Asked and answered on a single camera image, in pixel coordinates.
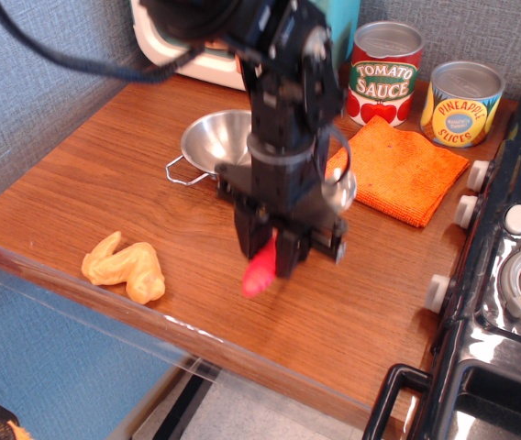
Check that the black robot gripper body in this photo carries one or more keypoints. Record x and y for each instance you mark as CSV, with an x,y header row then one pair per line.
x,y
286,186

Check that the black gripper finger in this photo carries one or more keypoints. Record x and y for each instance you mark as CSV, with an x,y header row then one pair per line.
x,y
253,230
291,248

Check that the red handled metal spoon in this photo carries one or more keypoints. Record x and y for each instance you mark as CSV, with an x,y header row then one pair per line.
x,y
338,192

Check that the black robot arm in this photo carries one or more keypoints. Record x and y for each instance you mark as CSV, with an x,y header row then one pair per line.
x,y
284,50

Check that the silver metal pan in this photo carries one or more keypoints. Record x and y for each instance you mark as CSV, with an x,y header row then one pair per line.
x,y
217,138

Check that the teal toy microwave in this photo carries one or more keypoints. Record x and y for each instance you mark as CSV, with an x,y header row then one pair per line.
x,y
216,65

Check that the orange folded cloth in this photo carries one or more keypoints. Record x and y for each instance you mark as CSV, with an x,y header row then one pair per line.
x,y
399,173

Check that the plastic chicken wing toy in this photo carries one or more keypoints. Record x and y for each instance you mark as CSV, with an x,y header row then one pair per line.
x,y
137,266

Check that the white stove knob lower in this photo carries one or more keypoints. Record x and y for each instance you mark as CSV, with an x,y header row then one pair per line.
x,y
436,293

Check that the white stove knob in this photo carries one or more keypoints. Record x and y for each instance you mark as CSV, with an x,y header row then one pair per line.
x,y
465,210
436,293
477,175

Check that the tomato sauce can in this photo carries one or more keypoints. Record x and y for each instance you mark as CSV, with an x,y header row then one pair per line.
x,y
384,66

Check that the white stove knob middle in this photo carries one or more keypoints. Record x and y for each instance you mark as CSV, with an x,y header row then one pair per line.
x,y
465,210

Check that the pineapple slices can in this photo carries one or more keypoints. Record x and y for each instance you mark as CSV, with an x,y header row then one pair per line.
x,y
462,100

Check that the white stove knob upper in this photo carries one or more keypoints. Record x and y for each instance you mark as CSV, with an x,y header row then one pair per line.
x,y
477,175

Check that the clear acrylic table guard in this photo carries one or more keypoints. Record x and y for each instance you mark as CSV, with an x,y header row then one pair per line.
x,y
58,290

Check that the black toy stove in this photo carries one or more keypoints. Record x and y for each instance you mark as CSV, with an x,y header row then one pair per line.
x,y
473,389

